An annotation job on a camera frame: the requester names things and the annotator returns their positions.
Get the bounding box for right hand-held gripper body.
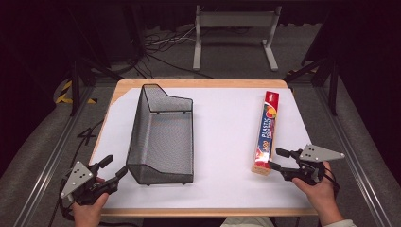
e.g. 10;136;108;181
283;144;346;186

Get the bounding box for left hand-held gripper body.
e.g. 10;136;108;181
60;161;119;206

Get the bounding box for plastic wrap box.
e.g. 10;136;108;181
251;90;280;176

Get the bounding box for black wire mesh basket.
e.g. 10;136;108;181
126;83;195;186

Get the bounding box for person's left hand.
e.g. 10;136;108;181
71;176;110;227

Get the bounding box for person's right hand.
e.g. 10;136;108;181
291;161;345;227

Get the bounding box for person's light trousers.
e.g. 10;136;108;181
220;217;275;227

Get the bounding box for white table mat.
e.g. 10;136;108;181
90;87;313;210

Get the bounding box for yellow black hazard tape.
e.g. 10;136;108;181
55;79;98;105

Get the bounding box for black tripod stand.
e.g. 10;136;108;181
283;18;340;117
67;6;124;117

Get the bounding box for grey metal stand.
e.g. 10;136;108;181
192;5;283;72

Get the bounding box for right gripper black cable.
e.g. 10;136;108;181
320;166;342;198

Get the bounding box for aluminium floor rail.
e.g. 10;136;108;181
12;84;96;227
315;86;393;227

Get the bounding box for bundle of floor cables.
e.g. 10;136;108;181
138;25;250;79

